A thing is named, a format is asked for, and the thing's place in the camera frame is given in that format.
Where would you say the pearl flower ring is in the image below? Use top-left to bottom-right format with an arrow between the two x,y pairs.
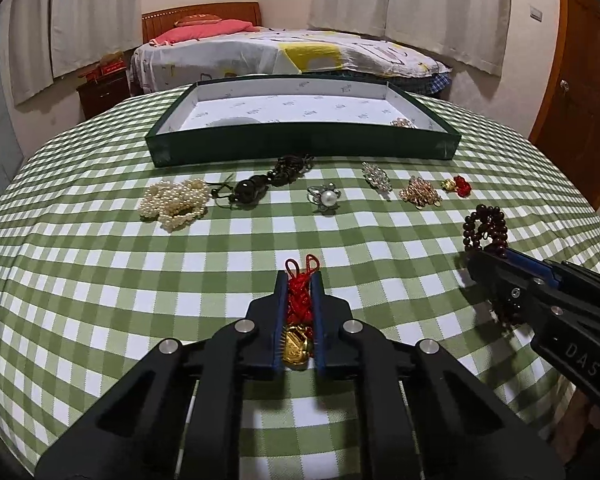
306,183 -> 342,215

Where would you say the pink pillow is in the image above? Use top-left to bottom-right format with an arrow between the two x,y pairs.
149,19 -> 259,47

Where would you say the clear crystal brooch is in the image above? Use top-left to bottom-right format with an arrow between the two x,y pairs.
360,161 -> 394,194

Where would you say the wooden nightstand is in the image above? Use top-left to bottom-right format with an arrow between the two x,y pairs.
76,67 -> 132,120

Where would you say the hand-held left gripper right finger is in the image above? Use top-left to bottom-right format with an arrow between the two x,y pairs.
311,273 -> 565,480

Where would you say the large red knot gold charm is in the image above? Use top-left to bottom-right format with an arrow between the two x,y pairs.
285,254 -> 322,372

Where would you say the white yellow printed bed sheet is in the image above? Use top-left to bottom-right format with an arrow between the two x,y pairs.
129,26 -> 452,95

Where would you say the white pearl necklace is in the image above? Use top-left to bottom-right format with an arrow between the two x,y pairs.
138,177 -> 211,234

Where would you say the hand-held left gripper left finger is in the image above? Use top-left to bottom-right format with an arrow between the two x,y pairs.
35,270 -> 287,480

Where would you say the dark red bead bracelet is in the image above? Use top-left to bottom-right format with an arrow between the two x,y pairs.
462,203 -> 520,329

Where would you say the wooden headboard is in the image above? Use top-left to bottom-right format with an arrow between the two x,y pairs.
141,1 -> 264,47

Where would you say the brown wooden door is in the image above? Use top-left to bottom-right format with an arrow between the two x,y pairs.
527,0 -> 600,213

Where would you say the red patterned pillow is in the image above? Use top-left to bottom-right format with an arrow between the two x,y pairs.
173,13 -> 224,28

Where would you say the red box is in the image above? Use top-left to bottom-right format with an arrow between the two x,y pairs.
81,57 -> 129,84

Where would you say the gold rhinestone brooch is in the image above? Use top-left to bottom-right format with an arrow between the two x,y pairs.
398,174 -> 444,210

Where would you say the wide white curtain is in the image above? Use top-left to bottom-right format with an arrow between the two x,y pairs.
384,0 -> 512,79
50,0 -> 144,79

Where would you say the dark wooden gourd bead pendant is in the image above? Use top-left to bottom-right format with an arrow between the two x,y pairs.
202,153 -> 315,210

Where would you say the green tray box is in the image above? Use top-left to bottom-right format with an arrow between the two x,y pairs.
146,75 -> 462,169

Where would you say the blue plaid bed sheet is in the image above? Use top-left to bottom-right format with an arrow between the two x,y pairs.
404,71 -> 454,97

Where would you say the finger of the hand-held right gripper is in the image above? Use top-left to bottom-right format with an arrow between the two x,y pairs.
505,248 -> 600,302
466,250 -> 567,332

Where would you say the green checked tablecloth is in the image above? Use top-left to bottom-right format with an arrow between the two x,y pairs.
0,77 -> 600,480

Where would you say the small red knot gold charm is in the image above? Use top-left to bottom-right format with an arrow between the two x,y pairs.
439,174 -> 473,197

